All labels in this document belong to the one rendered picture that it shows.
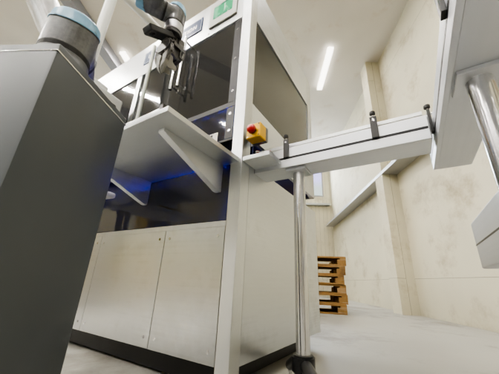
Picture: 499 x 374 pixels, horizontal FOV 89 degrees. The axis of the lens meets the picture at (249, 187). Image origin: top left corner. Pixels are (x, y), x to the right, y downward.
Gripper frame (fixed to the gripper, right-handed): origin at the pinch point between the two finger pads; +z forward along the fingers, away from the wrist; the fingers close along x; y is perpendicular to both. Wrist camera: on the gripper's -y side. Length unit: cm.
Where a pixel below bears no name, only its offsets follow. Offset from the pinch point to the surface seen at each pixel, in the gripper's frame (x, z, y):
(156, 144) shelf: 9.9, 23.6, 10.9
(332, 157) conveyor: -47, 25, 51
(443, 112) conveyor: -82, 25, 38
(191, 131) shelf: -9.2, 23.6, 11.4
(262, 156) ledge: -22, 24, 39
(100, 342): 72, 105, 42
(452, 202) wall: -114, -34, 358
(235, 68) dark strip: -3, -33, 39
